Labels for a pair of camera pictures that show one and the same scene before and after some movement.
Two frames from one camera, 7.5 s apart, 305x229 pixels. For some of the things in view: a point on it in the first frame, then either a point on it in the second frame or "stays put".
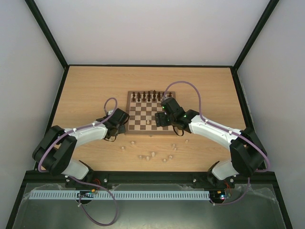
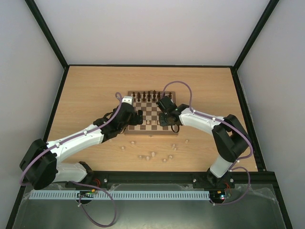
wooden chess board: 142,106 stays put
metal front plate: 251,206 stays put
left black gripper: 123,129 -> 135,121
